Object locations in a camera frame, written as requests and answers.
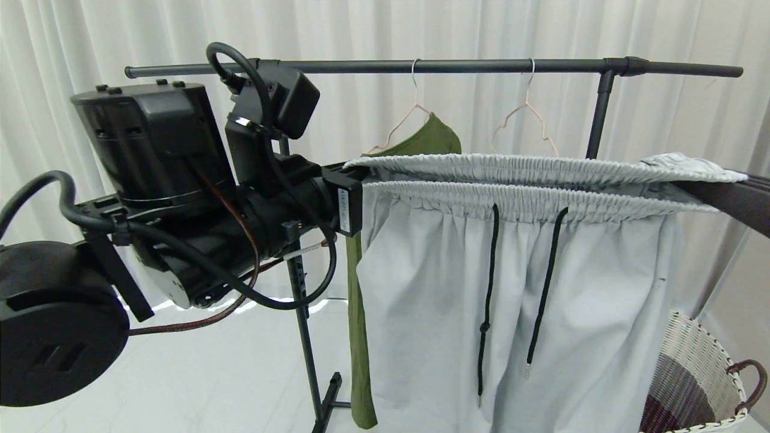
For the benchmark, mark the pink clothes hanger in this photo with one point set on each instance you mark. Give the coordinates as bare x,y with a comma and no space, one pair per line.
414,78
532,78

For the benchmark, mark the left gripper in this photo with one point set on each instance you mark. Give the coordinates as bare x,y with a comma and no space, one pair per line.
301,210

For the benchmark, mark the white curtain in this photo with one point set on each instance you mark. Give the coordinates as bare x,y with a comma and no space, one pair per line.
541,30

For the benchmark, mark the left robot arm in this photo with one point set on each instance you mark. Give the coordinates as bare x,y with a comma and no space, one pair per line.
150,138

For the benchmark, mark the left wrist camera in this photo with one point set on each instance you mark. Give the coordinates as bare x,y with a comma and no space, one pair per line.
289,99

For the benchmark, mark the pale grey garment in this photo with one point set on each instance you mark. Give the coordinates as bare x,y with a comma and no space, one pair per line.
433,288

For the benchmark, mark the green printed shirt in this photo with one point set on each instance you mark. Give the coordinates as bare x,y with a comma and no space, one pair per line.
433,138

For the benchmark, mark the black clothes rack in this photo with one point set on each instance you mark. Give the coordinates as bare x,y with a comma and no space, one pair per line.
481,65

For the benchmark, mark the white laundry basket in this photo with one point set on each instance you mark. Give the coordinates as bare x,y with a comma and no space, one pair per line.
692,361

